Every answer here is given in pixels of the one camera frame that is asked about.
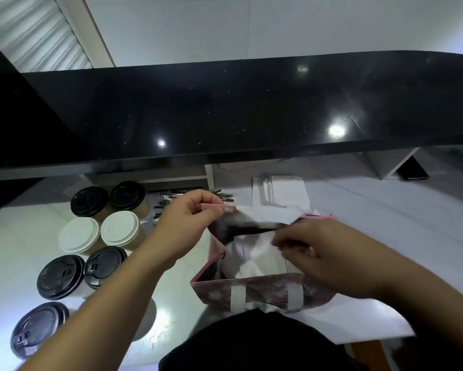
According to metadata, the cream shutter side frame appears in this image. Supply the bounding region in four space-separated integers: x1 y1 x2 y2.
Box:
53 0 116 69

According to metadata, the person's right forearm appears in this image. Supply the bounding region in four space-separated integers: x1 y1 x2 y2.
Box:
368 252 463 371

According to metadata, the cluster of lidded paper cups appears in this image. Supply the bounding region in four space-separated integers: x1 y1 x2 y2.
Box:
10 180 158 360

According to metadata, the black glossy counter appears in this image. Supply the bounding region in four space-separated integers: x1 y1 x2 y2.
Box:
0 49 463 182

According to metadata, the black phone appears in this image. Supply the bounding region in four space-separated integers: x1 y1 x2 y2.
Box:
395 155 430 180

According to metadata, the white triangular support bracket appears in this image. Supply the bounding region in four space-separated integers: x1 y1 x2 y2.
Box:
364 147 420 181

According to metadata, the black low shelf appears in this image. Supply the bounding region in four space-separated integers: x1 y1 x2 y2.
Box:
0 177 45 221

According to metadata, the person's left hand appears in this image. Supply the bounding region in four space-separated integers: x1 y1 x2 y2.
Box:
149 189 227 272

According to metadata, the person's right hand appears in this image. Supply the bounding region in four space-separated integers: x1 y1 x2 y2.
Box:
272 218 400 302

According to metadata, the white paper napkin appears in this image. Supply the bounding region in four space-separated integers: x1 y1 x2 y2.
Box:
233 231 294 279

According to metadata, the person's black shirt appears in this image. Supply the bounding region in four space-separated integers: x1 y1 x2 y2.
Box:
158 308 371 371

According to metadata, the stack of white napkins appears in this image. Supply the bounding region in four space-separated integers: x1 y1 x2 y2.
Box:
252 174 313 209

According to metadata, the tall black glossy cabinet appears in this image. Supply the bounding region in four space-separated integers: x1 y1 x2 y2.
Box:
0 32 89 173

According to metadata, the white roller shutter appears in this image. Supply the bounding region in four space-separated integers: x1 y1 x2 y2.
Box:
0 0 93 73

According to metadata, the pile of straws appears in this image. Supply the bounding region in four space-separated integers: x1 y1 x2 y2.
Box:
152 190 234 221

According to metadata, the pink paper bag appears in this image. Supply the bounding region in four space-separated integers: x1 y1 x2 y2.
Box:
190 203 339 314

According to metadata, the person's left forearm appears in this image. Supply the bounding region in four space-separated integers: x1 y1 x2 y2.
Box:
19 239 174 371

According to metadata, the white-lid paper cup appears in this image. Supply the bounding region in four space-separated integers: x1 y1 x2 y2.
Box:
220 241 255 282

